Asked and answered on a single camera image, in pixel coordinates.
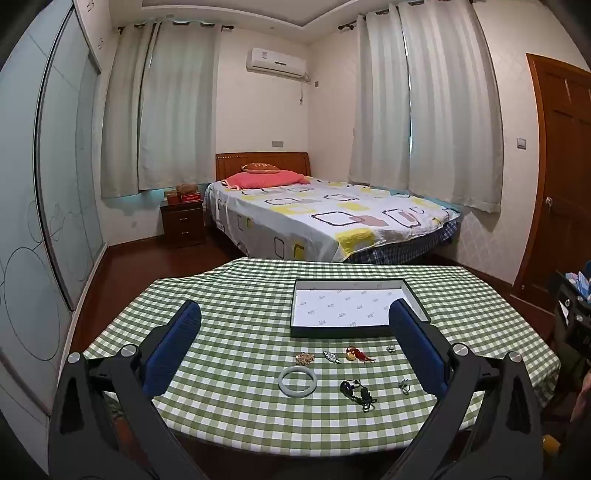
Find narrow white curtain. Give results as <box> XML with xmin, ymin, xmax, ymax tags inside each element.
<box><xmin>100</xmin><ymin>21</ymin><xmax>158</xmax><ymax>200</ymax></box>
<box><xmin>348</xmin><ymin>4</ymin><xmax>411</xmax><ymax>188</ymax></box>

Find pink pillow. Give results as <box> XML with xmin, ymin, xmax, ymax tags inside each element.
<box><xmin>222</xmin><ymin>170</ymin><xmax>309</xmax><ymax>190</ymax></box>

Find frosted glass sliding wardrobe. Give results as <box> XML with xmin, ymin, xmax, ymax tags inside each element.
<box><xmin>0</xmin><ymin>0</ymin><xmax>110</xmax><ymax>416</ymax></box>

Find wooden bed headboard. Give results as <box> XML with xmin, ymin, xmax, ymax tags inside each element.
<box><xmin>215</xmin><ymin>152</ymin><xmax>311</xmax><ymax>182</ymax></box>

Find brown wooden door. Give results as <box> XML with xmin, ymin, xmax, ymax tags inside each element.
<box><xmin>512</xmin><ymin>53</ymin><xmax>591</xmax><ymax>300</ymax></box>

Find dark box with white lining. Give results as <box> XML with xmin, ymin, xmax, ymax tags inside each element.
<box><xmin>290</xmin><ymin>278</ymin><xmax>432</xmax><ymax>339</ymax></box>

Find white air conditioner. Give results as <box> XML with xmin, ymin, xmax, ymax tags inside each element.
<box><xmin>246</xmin><ymin>47</ymin><xmax>309</xmax><ymax>80</ymax></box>

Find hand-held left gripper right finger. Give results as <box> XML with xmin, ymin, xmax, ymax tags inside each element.
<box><xmin>383</xmin><ymin>298</ymin><xmax>543</xmax><ymax>480</ymax></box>

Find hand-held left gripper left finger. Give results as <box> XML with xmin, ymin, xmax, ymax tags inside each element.
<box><xmin>48</xmin><ymin>299</ymin><xmax>208</xmax><ymax>480</ymax></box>

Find bed with patterned cover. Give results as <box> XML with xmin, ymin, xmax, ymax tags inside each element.
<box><xmin>204</xmin><ymin>174</ymin><xmax>461</xmax><ymax>264</ymax></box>

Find person's right forearm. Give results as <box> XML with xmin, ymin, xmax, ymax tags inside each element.
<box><xmin>570</xmin><ymin>369</ymin><xmax>591</xmax><ymax>423</ymax></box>

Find white jade bangle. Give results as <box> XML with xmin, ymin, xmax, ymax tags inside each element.
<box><xmin>277</xmin><ymin>367</ymin><xmax>318</xmax><ymax>397</ymax></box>

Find wide white curtain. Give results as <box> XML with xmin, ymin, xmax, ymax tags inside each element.
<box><xmin>137</xmin><ymin>17</ymin><xmax>219</xmax><ymax>192</ymax></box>
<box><xmin>398</xmin><ymin>0</ymin><xmax>504</xmax><ymax>214</ymax></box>

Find blue plaid bed skirt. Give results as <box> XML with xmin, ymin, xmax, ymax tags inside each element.
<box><xmin>344</xmin><ymin>218</ymin><xmax>462</xmax><ymax>265</ymax></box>

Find red and gold pendant charm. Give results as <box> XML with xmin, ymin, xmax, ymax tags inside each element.
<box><xmin>345</xmin><ymin>346</ymin><xmax>376</xmax><ymax>365</ymax></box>

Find dark wooden nightstand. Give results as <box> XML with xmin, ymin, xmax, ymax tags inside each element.
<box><xmin>160</xmin><ymin>198</ymin><xmax>207</xmax><ymax>248</ymax></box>

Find green checked tablecloth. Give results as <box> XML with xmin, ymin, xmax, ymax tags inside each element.
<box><xmin>83</xmin><ymin>257</ymin><xmax>561</xmax><ymax>439</ymax></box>

